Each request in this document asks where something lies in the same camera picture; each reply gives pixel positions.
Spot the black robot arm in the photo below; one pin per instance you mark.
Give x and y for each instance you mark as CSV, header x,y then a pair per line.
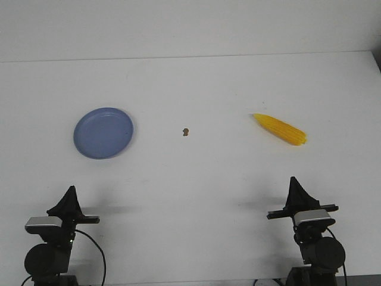
x,y
47,263
322,256

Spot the yellow corn cob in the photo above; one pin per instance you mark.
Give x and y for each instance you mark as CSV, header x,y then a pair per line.
x,y
280,129

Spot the blue round plate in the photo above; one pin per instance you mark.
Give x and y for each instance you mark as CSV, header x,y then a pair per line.
x,y
103,133

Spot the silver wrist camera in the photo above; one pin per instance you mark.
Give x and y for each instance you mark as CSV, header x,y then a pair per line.
x,y
311,216
43,224

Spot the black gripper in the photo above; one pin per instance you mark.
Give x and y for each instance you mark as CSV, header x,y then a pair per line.
x,y
298,198
61,234

